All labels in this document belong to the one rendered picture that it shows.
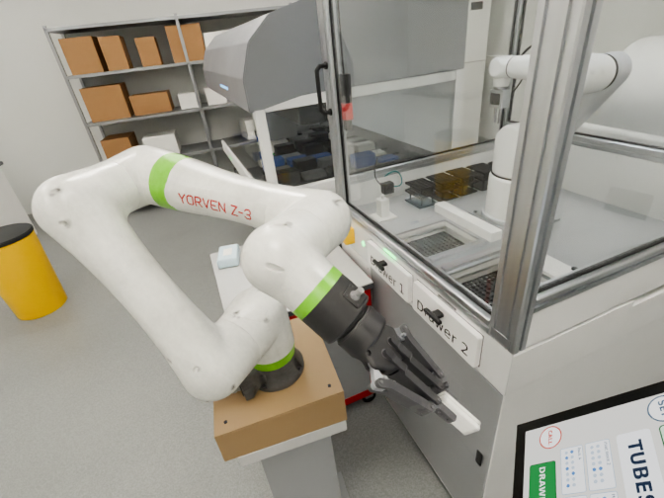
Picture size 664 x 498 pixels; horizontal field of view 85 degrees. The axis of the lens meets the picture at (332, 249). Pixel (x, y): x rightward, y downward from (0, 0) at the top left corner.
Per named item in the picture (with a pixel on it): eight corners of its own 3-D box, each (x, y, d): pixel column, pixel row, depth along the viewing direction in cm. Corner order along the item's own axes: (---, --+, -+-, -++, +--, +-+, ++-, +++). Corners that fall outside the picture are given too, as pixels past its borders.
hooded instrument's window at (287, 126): (270, 203, 191) (251, 112, 168) (222, 140, 337) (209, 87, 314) (449, 158, 224) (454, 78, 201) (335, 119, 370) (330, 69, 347)
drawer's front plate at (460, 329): (473, 369, 97) (477, 338, 91) (412, 307, 121) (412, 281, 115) (478, 367, 97) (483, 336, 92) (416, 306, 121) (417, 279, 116)
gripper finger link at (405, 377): (387, 344, 52) (383, 351, 51) (446, 397, 52) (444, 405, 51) (372, 355, 55) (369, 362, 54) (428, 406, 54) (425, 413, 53)
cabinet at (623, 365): (475, 547, 130) (506, 400, 90) (352, 355, 214) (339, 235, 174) (653, 434, 157) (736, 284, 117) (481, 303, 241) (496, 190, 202)
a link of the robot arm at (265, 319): (230, 372, 91) (206, 314, 81) (266, 329, 102) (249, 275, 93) (272, 387, 85) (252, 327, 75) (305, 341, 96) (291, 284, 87)
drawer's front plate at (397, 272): (408, 303, 123) (408, 277, 117) (368, 264, 146) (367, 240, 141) (412, 301, 123) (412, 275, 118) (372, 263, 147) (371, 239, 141)
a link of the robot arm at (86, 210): (197, 416, 77) (7, 208, 66) (245, 360, 89) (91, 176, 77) (228, 415, 69) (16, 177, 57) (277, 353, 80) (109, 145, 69)
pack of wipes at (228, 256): (239, 266, 167) (237, 257, 165) (218, 270, 166) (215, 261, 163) (240, 250, 180) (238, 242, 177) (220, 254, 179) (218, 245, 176)
